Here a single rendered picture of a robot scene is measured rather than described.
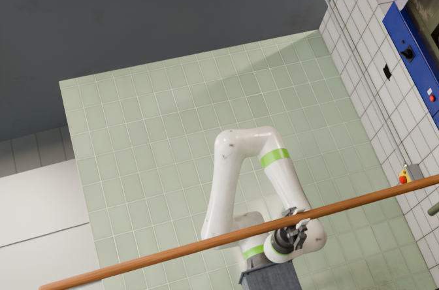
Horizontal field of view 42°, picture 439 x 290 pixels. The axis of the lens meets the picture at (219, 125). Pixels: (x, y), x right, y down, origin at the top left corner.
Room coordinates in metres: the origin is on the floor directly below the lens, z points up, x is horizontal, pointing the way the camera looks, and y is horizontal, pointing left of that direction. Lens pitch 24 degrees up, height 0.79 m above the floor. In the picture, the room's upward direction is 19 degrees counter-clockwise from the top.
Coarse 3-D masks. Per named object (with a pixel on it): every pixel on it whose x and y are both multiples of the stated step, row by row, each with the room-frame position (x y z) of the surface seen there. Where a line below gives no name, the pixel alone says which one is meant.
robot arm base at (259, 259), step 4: (264, 252) 2.38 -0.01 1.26; (252, 256) 2.39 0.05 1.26; (256, 256) 2.38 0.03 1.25; (260, 256) 2.38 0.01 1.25; (264, 256) 2.38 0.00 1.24; (248, 260) 2.40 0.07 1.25; (252, 260) 2.39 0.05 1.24; (256, 260) 2.38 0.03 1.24; (260, 260) 2.37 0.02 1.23; (264, 260) 2.37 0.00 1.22; (268, 260) 2.37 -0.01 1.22; (248, 264) 2.41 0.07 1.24; (252, 264) 2.39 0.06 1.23; (256, 264) 2.37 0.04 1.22; (260, 264) 2.37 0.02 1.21; (264, 264) 2.36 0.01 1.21; (248, 268) 2.40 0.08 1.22
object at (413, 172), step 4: (416, 164) 2.79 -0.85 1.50; (404, 168) 2.78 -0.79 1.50; (408, 168) 2.78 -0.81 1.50; (412, 168) 2.78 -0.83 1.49; (416, 168) 2.79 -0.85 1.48; (400, 172) 2.83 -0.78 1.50; (408, 172) 2.78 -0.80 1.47; (412, 172) 2.78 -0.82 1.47; (416, 172) 2.79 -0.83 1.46; (420, 172) 2.79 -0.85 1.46; (404, 176) 2.81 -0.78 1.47; (408, 176) 2.78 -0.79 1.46; (412, 176) 2.78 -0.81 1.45; (416, 176) 2.78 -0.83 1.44; (420, 176) 2.79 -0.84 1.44; (408, 180) 2.80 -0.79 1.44; (412, 180) 2.78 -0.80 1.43
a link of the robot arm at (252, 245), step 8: (240, 216) 2.36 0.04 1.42; (248, 216) 2.37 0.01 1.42; (256, 216) 2.39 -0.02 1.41; (240, 224) 2.34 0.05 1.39; (248, 224) 2.36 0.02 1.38; (256, 224) 2.38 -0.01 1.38; (240, 240) 2.36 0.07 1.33; (248, 240) 2.38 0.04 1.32; (256, 240) 2.37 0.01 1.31; (264, 240) 2.39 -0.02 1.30; (248, 248) 2.38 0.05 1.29; (256, 248) 2.38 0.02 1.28; (248, 256) 2.40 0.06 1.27
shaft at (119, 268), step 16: (432, 176) 1.84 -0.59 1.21; (384, 192) 1.79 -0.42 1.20; (400, 192) 1.81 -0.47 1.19; (320, 208) 1.74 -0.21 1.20; (336, 208) 1.76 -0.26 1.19; (272, 224) 1.71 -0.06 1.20; (288, 224) 1.72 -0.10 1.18; (208, 240) 1.66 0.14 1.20; (224, 240) 1.67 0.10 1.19; (144, 256) 1.62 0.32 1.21; (160, 256) 1.63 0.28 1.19; (176, 256) 1.64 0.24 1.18; (96, 272) 1.58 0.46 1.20; (112, 272) 1.60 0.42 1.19; (48, 288) 1.55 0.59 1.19; (64, 288) 1.57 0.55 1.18
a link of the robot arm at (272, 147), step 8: (256, 128) 2.10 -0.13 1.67; (264, 128) 2.10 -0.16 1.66; (272, 128) 2.12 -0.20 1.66; (264, 136) 2.09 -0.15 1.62; (272, 136) 2.10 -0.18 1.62; (280, 136) 2.13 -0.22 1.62; (264, 144) 2.10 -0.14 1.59; (272, 144) 2.09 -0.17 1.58; (280, 144) 2.11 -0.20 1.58; (264, 152) 2.10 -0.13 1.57; (272, 152) 2.09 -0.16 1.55; (280, 152) 2.10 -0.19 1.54; (288, 152) 2.14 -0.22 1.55; (264, 160) 2.11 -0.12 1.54; (272, 160) 2.09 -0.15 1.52; (264, 168) 2.13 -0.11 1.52
